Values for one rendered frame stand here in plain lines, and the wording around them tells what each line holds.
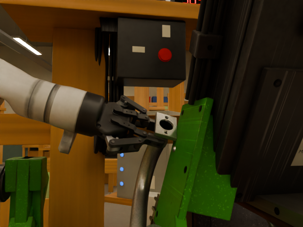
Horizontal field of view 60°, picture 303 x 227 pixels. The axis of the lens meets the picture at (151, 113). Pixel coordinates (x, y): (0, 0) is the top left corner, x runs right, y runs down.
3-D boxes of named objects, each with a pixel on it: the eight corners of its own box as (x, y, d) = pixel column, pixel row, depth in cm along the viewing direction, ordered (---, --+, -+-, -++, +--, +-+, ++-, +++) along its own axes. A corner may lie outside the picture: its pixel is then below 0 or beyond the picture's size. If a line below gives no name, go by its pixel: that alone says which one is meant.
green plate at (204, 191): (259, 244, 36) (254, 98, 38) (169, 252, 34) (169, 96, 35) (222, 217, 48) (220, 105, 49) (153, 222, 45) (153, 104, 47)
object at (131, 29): (186, 79, 64) (186, 20, 65) (117, 77, 61) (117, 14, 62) (173, 88, 76) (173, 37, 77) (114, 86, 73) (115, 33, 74)
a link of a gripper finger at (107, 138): (98, 134, 45) (110, 132, 46) (107, 155, 43) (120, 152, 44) (100, 124, 44) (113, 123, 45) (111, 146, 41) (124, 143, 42)
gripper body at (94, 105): (72, 111, 40) (131, 127, 42) (86, 80, 47) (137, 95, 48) (67, 142, 45) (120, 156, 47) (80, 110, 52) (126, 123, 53)
